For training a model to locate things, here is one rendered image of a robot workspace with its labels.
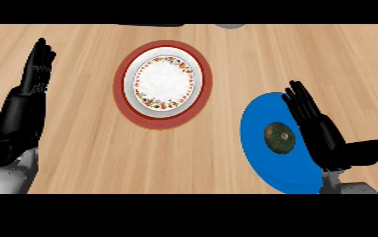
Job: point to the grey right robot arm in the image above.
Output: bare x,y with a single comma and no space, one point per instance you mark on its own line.
344,184

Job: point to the grey round object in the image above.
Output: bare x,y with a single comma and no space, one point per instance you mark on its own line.
231,25

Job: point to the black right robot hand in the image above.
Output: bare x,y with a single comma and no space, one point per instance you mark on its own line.
322,136

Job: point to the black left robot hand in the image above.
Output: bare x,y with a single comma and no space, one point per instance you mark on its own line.
19,114

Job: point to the dark green round squash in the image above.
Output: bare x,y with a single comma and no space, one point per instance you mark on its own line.
279,137

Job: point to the blue round plate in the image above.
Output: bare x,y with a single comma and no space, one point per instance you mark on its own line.
266,161

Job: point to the white floral rimmed plate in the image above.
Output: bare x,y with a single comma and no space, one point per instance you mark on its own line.
163,82

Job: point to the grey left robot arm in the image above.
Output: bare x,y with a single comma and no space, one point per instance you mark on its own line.
16,174

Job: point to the red round placemat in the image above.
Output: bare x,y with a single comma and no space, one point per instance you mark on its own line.
163,122

